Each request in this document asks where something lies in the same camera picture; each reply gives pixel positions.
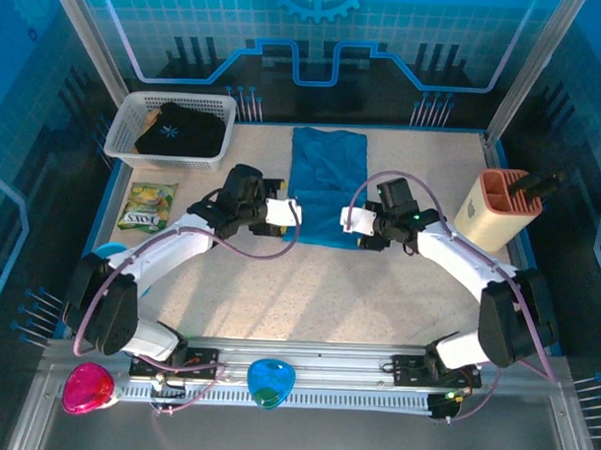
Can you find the blue t-shirt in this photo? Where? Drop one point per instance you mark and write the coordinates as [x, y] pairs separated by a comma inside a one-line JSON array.
[[327, 162]]

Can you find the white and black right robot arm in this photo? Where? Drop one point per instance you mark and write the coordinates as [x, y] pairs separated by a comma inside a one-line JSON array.
[[457, 260]]

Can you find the black t-shirt with snowflake print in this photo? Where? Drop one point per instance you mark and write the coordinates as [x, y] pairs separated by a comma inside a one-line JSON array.
[[185, 127]]

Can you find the cream holder with terracotta insert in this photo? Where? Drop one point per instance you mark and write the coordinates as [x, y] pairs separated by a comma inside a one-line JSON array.
[[488, 217]]

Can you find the green yellow candy bag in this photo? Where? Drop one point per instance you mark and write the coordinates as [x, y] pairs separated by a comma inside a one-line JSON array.
[[148, 207]]

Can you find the tan folded cloth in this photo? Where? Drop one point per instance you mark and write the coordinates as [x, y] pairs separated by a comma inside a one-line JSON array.
[[150, 117]]

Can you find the white perforated plastic basket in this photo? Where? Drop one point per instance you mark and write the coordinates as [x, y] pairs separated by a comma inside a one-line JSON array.
[[121, 130]]

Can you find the blue plastic cup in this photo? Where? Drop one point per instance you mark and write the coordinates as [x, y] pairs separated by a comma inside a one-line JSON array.
[[109, 250]]

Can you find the black tool in holder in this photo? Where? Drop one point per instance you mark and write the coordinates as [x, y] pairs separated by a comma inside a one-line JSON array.
[[536, 186]]

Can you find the blue heart-shaped container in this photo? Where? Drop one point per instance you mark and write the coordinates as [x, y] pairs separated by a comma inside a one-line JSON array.
[[270, 379]]

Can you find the pink heart-shaped container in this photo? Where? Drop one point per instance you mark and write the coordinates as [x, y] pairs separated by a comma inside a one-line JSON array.
[[87, 388]]

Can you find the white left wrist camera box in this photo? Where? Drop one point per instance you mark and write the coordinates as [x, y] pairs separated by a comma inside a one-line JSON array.
[[281, 212]]

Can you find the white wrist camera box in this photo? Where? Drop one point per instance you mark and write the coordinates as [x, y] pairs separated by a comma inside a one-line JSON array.
[[359, 221], [281, 212]]

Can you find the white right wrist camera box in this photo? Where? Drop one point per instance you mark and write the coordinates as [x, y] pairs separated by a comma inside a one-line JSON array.
[[359, 221]]

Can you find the aluminium front rail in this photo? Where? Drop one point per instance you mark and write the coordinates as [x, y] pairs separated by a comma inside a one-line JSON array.
[[325, 356]]

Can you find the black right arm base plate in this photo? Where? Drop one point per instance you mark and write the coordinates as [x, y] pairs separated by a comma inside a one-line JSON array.
[[409, 369]]

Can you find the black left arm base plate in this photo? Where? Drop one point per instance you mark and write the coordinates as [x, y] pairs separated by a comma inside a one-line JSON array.
[[202, 362]]

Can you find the aluminium frame post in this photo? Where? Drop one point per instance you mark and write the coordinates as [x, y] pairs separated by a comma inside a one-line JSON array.
[[533, 60], [90, 35]]

